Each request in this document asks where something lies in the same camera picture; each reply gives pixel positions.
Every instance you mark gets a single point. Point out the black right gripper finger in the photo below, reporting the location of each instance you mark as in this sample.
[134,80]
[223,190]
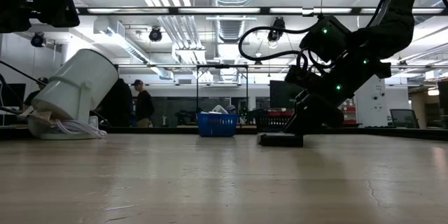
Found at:
[318,115]

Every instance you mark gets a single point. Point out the black LCD display module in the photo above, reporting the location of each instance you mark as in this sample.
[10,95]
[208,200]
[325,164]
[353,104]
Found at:
[276,140]

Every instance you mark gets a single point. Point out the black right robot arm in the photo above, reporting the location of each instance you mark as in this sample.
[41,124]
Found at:
[395,24]

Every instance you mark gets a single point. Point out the shelf with red bins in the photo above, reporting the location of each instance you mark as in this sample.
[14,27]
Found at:
[350,112]

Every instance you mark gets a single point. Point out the red storage crate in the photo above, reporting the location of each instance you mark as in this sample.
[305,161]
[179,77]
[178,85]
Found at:
[280,113]

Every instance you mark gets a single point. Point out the white pillar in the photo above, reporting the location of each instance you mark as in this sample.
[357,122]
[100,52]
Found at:
[376,105]

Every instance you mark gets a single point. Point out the black computer monitor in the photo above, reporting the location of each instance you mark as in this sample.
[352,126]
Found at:
[15,94]
[280,94]

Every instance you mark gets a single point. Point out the black plastic bin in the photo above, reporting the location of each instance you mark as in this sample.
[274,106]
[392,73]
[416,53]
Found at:
[269,124]

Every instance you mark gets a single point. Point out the white cylindrical appliance on stand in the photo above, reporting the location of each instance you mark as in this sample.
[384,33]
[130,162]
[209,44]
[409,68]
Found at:
[77,80]

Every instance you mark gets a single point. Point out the blue plastic bin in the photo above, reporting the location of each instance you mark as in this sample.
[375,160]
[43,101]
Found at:
[217,126]

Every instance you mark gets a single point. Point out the black overhead beam with lights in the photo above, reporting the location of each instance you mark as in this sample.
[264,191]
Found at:
[262,10]

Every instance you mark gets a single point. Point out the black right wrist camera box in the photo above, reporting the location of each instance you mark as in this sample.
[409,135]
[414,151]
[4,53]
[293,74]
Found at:
[325,42]

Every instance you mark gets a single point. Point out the black overhead camera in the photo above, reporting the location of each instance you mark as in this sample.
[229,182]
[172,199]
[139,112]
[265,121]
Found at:
[276,29]

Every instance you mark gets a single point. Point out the black aluminium table frame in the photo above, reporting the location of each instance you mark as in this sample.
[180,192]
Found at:
[402,133]

